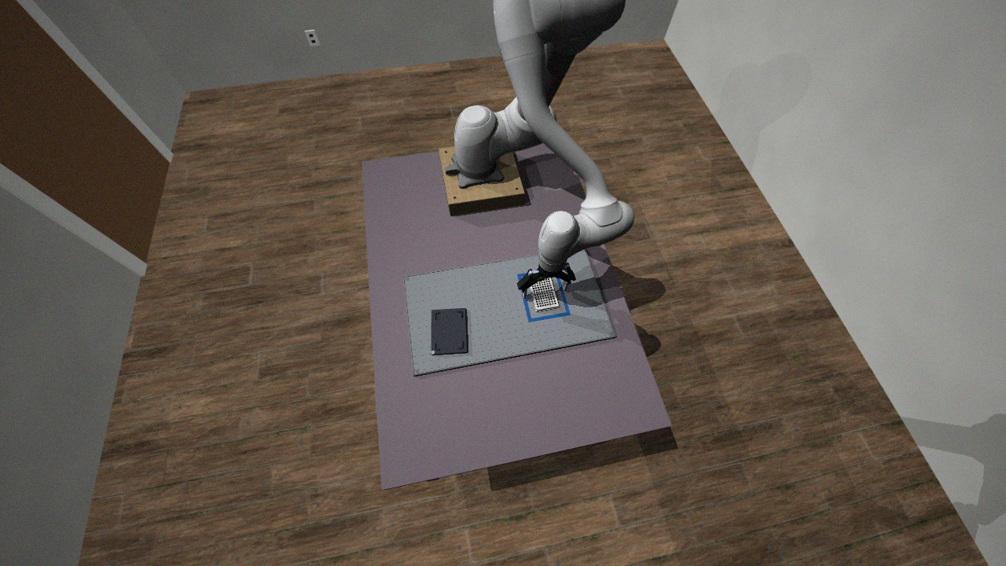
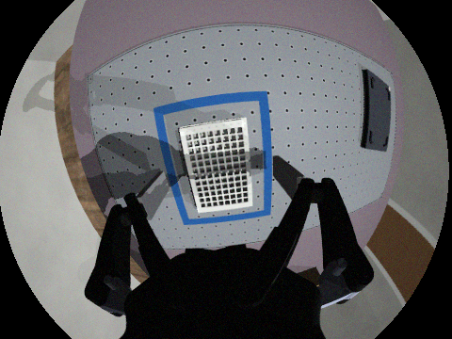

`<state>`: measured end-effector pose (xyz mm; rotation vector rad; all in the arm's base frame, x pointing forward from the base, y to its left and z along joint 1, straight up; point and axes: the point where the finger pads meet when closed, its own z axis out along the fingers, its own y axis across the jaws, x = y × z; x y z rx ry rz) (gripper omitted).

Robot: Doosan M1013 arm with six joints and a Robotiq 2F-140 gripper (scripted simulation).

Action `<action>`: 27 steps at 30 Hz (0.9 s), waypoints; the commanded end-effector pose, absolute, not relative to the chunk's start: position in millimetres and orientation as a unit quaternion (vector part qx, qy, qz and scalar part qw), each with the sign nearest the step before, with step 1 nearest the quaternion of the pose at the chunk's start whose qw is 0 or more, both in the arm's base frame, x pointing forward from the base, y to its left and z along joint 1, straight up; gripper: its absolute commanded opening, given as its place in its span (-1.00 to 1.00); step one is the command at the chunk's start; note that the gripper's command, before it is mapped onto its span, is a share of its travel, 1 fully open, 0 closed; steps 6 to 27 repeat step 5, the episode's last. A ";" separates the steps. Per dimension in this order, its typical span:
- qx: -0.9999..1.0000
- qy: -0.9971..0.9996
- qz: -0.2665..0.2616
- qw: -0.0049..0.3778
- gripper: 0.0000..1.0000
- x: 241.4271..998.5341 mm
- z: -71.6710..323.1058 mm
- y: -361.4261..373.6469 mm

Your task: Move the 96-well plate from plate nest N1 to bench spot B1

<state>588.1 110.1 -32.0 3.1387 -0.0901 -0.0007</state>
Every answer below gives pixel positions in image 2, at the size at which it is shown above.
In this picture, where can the white well plate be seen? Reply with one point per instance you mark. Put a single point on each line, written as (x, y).
(223, 172)

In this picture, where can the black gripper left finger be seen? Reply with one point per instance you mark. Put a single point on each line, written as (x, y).
(110, 280)

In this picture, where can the blue taped rectangular outline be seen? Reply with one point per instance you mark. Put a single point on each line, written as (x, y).
(260, 96)

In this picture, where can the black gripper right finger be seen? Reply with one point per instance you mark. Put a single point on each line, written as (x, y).
(346, 269)

